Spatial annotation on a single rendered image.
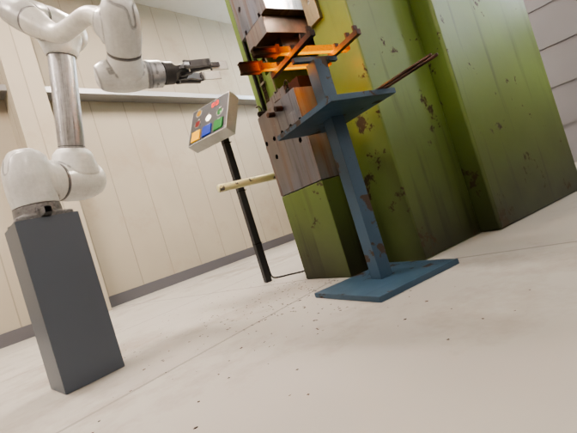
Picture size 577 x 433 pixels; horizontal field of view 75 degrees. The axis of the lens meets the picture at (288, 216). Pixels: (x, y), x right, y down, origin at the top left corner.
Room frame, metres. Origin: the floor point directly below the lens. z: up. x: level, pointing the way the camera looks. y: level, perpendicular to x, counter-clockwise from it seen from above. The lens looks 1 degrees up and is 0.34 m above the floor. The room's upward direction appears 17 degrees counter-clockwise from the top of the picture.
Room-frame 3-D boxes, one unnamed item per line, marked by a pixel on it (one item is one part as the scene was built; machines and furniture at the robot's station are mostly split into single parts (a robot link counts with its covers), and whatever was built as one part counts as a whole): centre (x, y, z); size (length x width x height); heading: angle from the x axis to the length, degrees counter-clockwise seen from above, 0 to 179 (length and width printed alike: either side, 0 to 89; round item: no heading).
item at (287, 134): (1.47, -0.28, 0.67); 0.40 x 0.30 x 0.02; 29
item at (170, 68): (1.31, 0.23, 0.95); 0.09 x 0.08 x 0.07; 120
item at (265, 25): (2.08, -0.29, 1.32); 0.42 x 0.20 x 0.10; 122
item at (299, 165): (2.03, -0.33, 0.69); 0.56 x 0.38 x 0.45; 122
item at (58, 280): (1.39, 0.88, 0.30); 0.20 x 0.20 x 0.60; 46
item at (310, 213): (2.03, -0.33, 0.23); 0.56 x 0.38 x 0.47; 122
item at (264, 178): (2.21, 0.14, 0.62); 0.44 x 0.05 x 0.05; 122
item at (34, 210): (1.37, 0.86, 0.63); 0.22 x 0.18 x 0.06; 46
